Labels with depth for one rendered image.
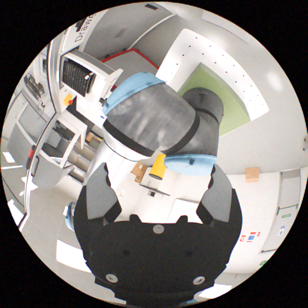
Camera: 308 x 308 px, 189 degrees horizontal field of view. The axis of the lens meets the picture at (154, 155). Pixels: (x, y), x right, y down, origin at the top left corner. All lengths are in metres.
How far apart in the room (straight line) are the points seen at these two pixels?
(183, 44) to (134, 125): 0.34
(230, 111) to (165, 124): 0.27
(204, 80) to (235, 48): 0.95
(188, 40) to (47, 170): 1.44
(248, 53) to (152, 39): 0.96
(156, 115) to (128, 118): 0.04
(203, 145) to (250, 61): 1.17
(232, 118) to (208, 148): 0.22
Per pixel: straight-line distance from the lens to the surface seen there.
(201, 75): 0.32
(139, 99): 0.15
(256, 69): 1.31
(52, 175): 1.30
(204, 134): 0.20
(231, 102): 0.36
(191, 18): 1.22
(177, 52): 0.41
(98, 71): 0.44
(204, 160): 0.19
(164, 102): 0.16
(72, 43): 0.53
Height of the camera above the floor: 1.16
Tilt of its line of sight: 21 degrees down
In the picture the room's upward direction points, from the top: 157 degrees counter-clockwise
